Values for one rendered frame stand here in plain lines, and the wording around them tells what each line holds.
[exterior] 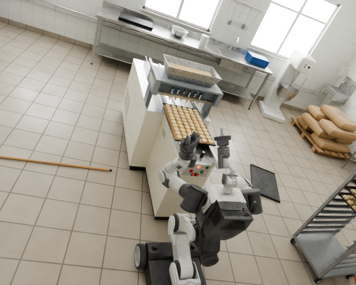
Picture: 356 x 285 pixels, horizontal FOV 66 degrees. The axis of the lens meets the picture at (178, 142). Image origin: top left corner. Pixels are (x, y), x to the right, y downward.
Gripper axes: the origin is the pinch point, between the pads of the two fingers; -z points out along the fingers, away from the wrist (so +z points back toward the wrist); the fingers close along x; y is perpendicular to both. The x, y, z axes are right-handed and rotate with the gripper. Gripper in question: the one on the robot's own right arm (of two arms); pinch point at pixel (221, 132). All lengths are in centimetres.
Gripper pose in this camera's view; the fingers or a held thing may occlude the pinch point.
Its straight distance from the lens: 202.9
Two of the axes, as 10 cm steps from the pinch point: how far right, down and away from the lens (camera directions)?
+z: 0.6, 9.9, -1.6
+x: -9.6, 1.0, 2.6
